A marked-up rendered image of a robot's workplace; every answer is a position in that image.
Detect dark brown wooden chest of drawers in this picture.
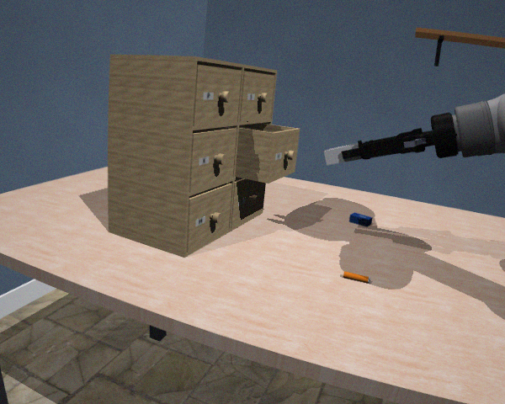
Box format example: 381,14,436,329
108,55,277,258

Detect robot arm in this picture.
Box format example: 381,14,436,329
452,94,505,157

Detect orange-brown cylinder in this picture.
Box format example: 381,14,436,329
343,272,370,284

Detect tan wooden drawer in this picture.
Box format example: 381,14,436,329
235,123,300,183
231,178,264,228
189,127,237,193
240,71,275,122
187,183,232,253
193,65,242,126

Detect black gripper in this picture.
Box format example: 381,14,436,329
324,113,459,165

